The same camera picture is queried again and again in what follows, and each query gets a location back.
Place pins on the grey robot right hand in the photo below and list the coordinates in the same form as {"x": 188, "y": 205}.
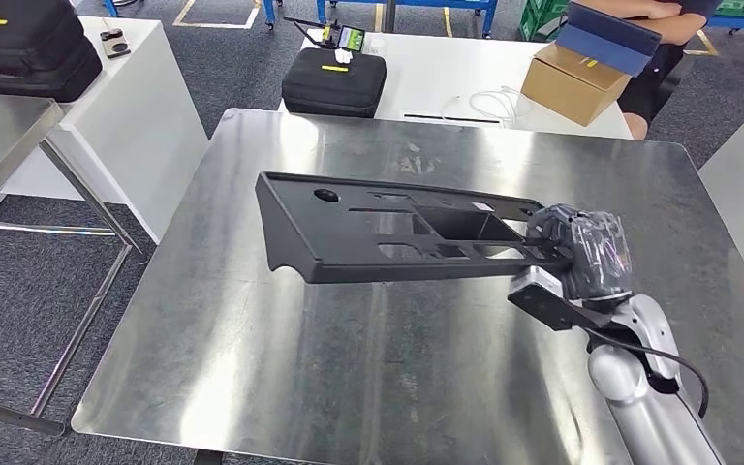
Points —
{"x": 593, "y": 257}

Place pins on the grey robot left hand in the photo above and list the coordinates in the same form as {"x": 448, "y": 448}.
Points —
{"x": 208, "y": 458}

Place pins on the black plastic panel part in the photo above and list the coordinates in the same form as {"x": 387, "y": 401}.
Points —
{"x": 320, "y": 244}

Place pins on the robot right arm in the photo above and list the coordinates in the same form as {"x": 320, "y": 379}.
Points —
{"x": 641, "y": 398}

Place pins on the cardboard box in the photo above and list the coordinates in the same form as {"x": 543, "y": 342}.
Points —
{"x": 564, "y": 90}

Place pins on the thin black rod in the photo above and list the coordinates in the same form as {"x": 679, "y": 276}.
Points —
{"x": 449, "y": 119}

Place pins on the blue tablet case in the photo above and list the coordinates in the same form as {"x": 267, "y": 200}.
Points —
{"x": 603, "y": 45}

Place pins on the white desk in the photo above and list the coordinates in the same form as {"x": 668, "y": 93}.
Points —
{"x": 141, "y": 128}
{"x": 449, "y": 70}

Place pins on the person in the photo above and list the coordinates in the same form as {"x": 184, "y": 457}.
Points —
{"x": 667, "y": 25}

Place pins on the green plastic crate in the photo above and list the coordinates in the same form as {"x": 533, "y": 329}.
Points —
{"x": 738, "y": 6}
{"x": 539, "y": 19}

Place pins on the grey pole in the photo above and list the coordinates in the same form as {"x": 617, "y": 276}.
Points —
{"x": 390, "y": 16}

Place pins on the white tissue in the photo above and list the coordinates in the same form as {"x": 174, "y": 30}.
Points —
{"x": 344, "y": 56}

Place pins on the controller with phone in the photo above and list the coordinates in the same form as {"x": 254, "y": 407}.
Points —
{"x": 351, "y": 38}

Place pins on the white floor tape marking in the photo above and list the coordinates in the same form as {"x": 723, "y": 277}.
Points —
{"x": 218, "y": 25}

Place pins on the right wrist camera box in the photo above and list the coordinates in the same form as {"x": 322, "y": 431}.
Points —
{"x": 548, "y": 305}

